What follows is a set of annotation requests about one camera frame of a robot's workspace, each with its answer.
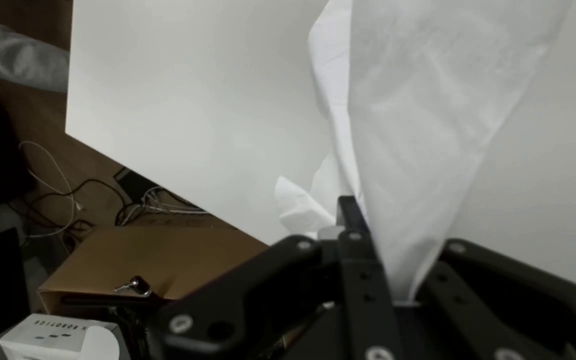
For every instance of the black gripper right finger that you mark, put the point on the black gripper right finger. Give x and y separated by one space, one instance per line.
508 301

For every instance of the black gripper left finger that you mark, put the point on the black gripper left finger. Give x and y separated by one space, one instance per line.
340 301

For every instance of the white paper tissue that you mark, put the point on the white paper tissue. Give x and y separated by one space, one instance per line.
428 133

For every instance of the flat brown cardboard box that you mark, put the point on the flat brown cardboard box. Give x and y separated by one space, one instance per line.
161 260

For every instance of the black binder clip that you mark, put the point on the black binder clip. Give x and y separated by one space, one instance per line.
134 287

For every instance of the white electronic device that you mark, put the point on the white electronic device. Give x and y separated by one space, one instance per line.
61 336

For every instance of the grey plastic sheet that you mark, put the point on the grey plastic sheet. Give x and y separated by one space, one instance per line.
15 57

